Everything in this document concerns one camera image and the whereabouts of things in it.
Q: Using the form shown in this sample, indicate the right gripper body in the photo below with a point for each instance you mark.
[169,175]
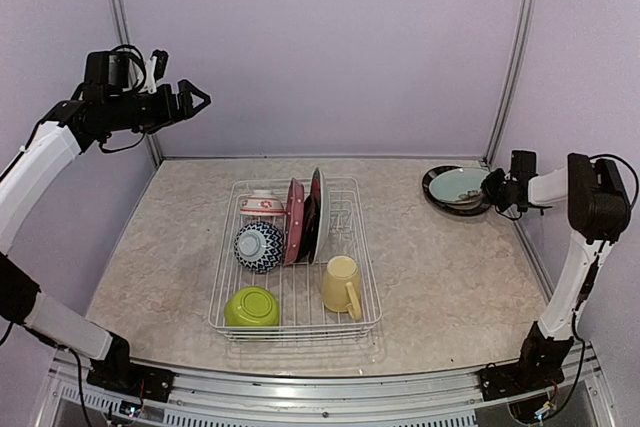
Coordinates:
[499,192]

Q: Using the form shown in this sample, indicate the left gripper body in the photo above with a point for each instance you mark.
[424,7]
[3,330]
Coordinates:
[132,115]

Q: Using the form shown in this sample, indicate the black rimmed dark plate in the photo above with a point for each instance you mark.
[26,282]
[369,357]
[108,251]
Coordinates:
[468,210]

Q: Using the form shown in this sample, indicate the teal wave pattern plate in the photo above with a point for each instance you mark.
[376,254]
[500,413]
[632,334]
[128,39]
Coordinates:
[459,186]

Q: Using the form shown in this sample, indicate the red floral plate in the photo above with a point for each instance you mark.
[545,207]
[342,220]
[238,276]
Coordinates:
[316,218]

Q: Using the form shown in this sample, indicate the pink dotted plate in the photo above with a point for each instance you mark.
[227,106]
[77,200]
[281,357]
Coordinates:
[294,220]

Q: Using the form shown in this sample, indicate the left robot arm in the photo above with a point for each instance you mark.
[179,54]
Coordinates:
[66,132]

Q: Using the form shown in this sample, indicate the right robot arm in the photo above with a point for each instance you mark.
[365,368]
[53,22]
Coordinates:
[598,210]

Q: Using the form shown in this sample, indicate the red white patterned bowl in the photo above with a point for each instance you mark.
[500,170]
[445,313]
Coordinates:
[262,203]

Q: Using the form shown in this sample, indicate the blue white zigzag bowl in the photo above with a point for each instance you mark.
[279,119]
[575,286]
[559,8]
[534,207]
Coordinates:
[259,247]

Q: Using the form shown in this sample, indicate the yellow mug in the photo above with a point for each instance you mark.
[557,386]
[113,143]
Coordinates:
[341,287]

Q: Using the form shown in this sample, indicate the green bowl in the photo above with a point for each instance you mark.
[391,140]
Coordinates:
[252,307]

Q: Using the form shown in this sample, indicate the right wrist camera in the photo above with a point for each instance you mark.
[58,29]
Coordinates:
[523,165]

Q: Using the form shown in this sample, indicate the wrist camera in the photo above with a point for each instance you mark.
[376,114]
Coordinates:
[123,70]
[523,165]

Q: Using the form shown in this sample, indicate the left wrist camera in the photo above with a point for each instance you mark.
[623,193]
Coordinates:
[123,70]

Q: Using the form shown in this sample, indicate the right aluminium corner post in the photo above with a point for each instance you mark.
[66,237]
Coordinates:
[514,66]

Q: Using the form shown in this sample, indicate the aluminium corner post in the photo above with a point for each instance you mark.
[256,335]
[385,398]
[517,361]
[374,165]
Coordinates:
[514,66]
[122,33]

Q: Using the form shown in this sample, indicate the left aluminium corner post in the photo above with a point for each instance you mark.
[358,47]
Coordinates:
[122,33]

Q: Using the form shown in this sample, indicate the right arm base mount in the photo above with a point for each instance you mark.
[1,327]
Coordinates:
[508,380]

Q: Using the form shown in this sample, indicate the white wire dish rack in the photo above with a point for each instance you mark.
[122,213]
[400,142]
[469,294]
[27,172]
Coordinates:
[297,287]

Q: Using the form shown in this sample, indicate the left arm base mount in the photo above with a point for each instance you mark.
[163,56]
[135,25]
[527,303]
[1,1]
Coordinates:
[141,381]

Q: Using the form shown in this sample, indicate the aluminium front rail frame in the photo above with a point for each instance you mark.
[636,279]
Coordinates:
[203,397]

